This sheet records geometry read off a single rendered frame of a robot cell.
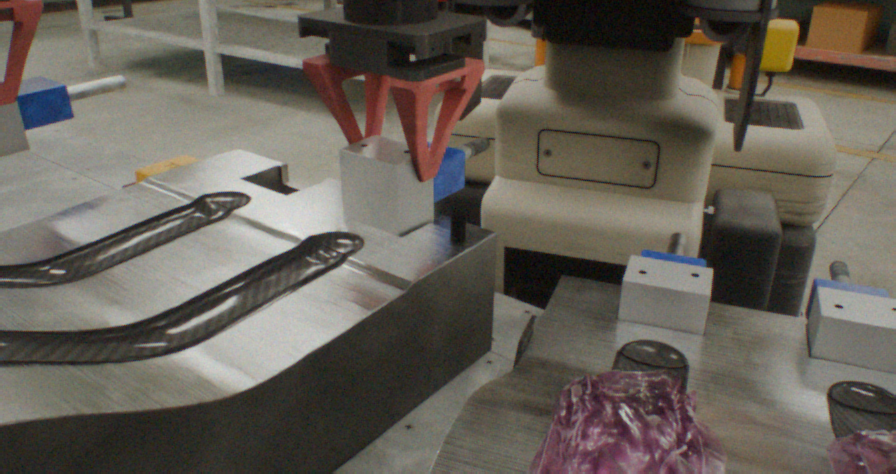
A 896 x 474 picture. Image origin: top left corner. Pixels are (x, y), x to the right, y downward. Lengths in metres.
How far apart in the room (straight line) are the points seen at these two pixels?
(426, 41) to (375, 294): 0.14
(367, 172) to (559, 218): 0.33
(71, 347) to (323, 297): 0.13
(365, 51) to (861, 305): 0.31
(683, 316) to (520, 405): 0.17
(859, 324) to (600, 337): 0.14
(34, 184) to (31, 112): 0.25
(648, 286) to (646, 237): 0.31
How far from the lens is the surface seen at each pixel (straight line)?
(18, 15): 0.61
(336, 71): 0.49
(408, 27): 0.44
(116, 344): 0.41
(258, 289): 0.45
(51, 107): 0.66
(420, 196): 0.49
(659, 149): 0.77
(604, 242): 0.77
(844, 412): 0.45
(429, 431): 0.46
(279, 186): 0.62
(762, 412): 0.42
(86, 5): 5.22
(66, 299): 0.46
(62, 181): 0.90
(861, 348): 0.48
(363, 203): 0.49
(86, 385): 0.34
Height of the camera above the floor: 1.10
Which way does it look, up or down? 24 degrees down
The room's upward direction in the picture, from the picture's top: 1 degrees clockwise
